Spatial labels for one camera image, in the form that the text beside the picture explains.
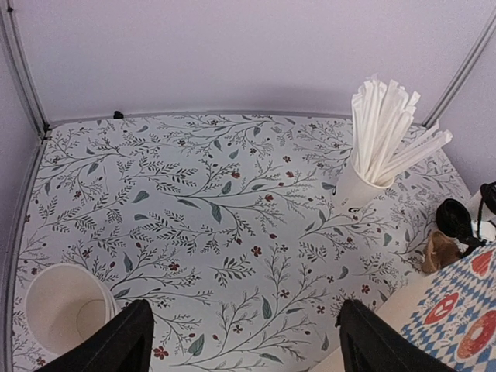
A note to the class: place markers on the right aluminium frame post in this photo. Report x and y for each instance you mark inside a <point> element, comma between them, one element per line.
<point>463,72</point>

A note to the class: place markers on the aluminium frame post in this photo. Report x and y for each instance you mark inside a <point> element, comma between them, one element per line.
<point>20,72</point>
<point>463,72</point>

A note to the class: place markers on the stack of white paper cups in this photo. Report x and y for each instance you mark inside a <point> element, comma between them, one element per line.
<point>65,305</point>

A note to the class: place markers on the stack of black lids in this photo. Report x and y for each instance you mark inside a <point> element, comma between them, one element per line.
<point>453,219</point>

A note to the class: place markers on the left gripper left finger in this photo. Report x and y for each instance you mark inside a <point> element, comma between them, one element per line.
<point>123,344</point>

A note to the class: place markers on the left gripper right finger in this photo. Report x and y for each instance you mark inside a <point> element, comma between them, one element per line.
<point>369,344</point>

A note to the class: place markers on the checkered paper takeout bag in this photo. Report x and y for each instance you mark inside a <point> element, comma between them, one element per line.
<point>450,315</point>

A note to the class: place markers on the left aluminium frame post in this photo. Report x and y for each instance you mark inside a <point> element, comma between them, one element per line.
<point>20,72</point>

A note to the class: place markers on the floral table mat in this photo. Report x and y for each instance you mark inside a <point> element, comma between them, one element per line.
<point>226,225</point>

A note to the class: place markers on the white cup holding straws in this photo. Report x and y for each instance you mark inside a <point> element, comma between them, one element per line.
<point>352,192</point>

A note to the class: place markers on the bundle of white wrapped straws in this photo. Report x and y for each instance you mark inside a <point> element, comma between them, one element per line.
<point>382,114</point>

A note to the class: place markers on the brown cardboard cup carrier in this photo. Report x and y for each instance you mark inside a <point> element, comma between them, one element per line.
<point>440,252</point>

